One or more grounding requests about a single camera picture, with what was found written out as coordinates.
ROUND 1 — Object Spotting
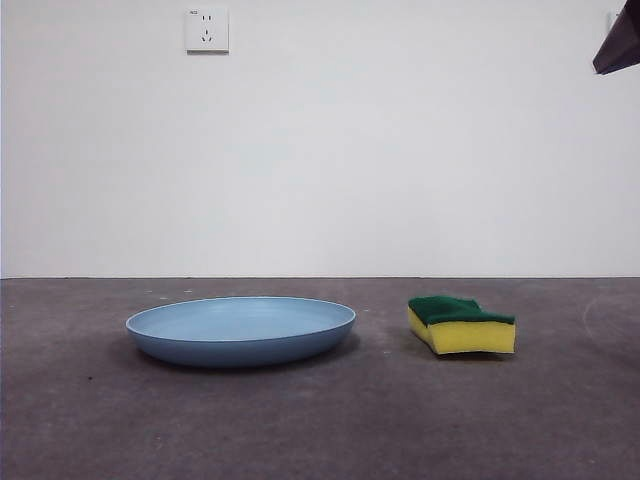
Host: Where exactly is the yellow sponge with green pad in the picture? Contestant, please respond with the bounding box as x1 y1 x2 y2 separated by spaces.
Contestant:
406 294 517 358

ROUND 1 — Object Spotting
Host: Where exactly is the light blue round plate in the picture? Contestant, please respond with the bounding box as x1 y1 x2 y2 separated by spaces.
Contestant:
124 295 358 369

